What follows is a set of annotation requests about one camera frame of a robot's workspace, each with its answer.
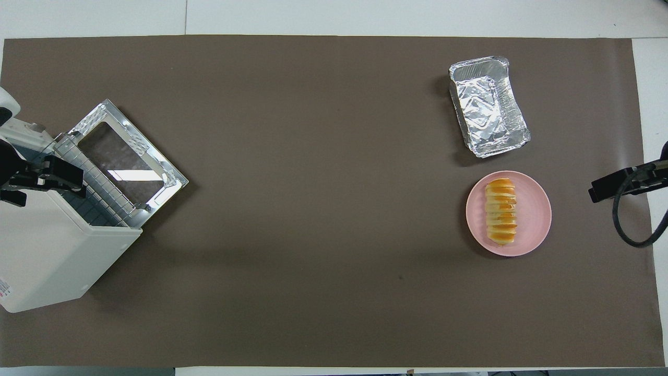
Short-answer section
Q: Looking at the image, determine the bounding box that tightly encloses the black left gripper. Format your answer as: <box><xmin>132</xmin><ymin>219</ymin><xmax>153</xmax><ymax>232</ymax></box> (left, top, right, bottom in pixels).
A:
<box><xmin>0</xmin><ymin>141</ymin><xmax>87</xmax><ymax>207</ymax></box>

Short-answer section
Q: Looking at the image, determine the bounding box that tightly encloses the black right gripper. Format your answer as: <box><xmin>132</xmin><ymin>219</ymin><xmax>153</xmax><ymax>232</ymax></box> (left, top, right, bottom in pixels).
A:
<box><xmin>590</xmin><ymin>141</ymin><xmax>668</xmax><ymax>204</ymax></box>

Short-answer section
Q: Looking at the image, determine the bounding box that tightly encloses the golden bread loaf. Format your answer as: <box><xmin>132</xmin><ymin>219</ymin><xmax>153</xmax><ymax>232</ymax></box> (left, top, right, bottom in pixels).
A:
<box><xmin>485</xmin><ymin>178</ymin><xmax>518</xmax><ymax>246</ymax></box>

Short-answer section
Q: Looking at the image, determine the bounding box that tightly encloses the aluminium foil tray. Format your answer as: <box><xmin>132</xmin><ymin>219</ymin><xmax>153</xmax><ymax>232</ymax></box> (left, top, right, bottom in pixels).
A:
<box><xmin>449</xmin><ymin>56</ymin><xmax>531</xmax><ymax>158</ymax></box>

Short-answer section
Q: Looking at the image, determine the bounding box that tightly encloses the white toaster oven casing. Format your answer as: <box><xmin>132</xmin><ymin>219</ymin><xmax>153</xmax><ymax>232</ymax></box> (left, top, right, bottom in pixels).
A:
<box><xmin>0</xmin><ymin>133</ymin><xmax>143</xmax><ymax>314</ymax></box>

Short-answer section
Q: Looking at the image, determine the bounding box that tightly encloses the glass oven door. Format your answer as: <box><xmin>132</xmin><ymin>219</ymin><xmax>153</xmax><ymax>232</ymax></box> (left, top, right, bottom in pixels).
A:
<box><xmin>68</xmin><ymin>99</ymin><xmax>189</xmax><ymax>229</ymax></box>

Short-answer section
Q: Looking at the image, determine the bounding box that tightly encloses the pink round plate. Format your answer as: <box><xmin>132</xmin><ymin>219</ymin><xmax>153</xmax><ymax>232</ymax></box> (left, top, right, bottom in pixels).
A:
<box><xmin>466</xmin><ymin>170</ymin><xmax>552</xmax><ymax>257</ymax></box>

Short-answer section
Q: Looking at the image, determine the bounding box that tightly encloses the brown table mat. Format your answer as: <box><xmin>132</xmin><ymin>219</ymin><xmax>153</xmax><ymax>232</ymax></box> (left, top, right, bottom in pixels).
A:
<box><xmin>0</xmin><ymin>35</ymin><xmax>666</xmax><ymax>368</ymax></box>

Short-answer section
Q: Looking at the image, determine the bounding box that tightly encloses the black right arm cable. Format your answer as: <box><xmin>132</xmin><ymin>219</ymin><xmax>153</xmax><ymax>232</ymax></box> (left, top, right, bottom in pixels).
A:
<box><xmin>613</xmin><ymin>166</ymin><xmax>668</xmax><ymax>249</ymax></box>

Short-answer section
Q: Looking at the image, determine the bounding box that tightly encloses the metal oven wire rack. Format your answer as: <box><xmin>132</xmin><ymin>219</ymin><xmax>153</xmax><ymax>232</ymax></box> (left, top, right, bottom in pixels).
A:
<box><xmin>52</xmin><ymin>133</ymin><xmax>147</xmax><ymax>229</ymax></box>

